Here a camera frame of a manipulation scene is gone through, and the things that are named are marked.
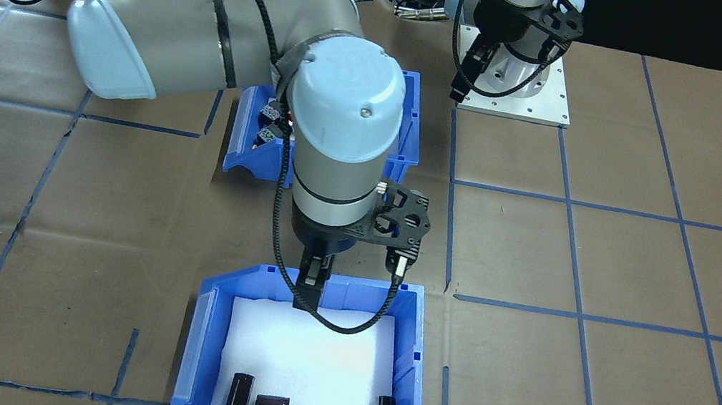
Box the blue plastic bin with buttons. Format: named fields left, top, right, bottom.
left=222, top=43, right=434, bottom=205

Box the black push button silver block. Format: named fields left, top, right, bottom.
left=258, top=97, right=285, bottom=122

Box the silver connector plug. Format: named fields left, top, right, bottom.
left=394, top=2, right=452, bottom=26

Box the white foam pad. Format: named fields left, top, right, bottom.
left=210, top=289, right=407, bottom=405

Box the large black cylinder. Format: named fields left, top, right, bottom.
left=227, top=371, right=255, bottom=405

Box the black braided cable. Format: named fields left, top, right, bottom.
left=442, top=0, right=576, bottom=109
left=0, top=0, right=449, bottom=343

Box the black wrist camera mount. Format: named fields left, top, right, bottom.
left=361, top=177, right=439, bottom=283
left=528, top=0, right=591, bottom=63

